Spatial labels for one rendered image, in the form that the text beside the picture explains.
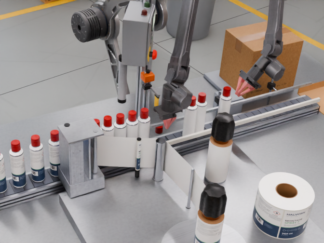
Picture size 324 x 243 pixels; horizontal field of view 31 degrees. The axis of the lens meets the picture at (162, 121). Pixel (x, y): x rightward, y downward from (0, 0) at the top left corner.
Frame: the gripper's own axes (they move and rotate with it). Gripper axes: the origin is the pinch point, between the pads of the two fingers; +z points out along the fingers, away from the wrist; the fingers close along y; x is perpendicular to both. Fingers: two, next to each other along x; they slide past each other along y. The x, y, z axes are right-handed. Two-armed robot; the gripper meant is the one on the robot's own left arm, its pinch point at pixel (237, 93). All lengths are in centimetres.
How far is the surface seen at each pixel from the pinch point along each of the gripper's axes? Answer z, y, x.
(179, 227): 47, 47, -33
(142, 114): 28.4, 1.3, -38.5
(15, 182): 75, 1, -69
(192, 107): 15.6, 2.0, -19.4
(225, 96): 3.8, 1.1, -6.8
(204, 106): 12.4, 2.3, -14.3
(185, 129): 25.3, 1.3, -13.2
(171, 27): 7, -225, 141
